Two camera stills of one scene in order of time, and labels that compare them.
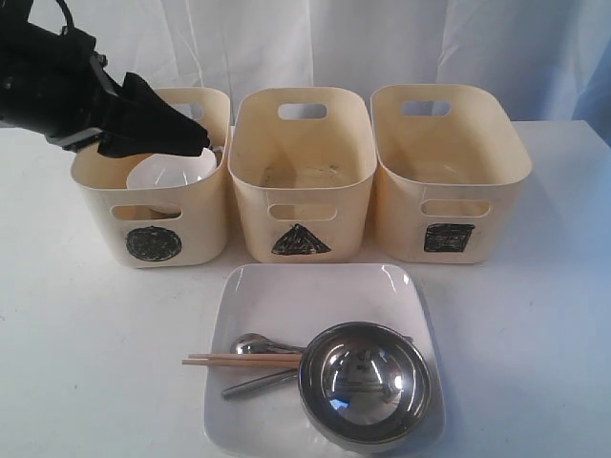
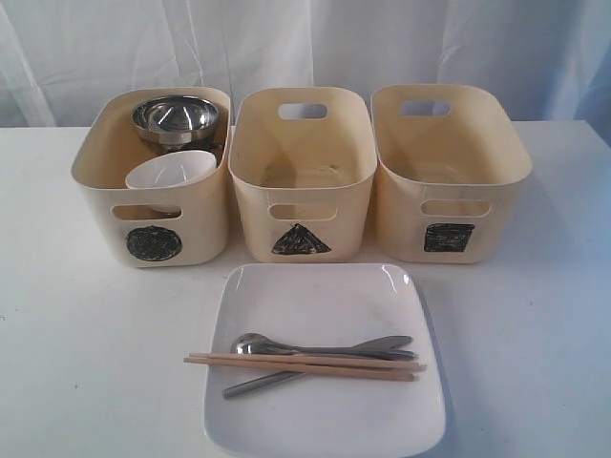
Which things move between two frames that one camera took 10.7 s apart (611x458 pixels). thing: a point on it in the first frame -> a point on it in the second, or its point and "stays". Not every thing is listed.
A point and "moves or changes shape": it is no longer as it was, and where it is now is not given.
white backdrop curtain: [556, 53] stays
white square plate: [287, 304] stays
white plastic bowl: [164, 170] stays
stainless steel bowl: [366, 385] moves or changes shape
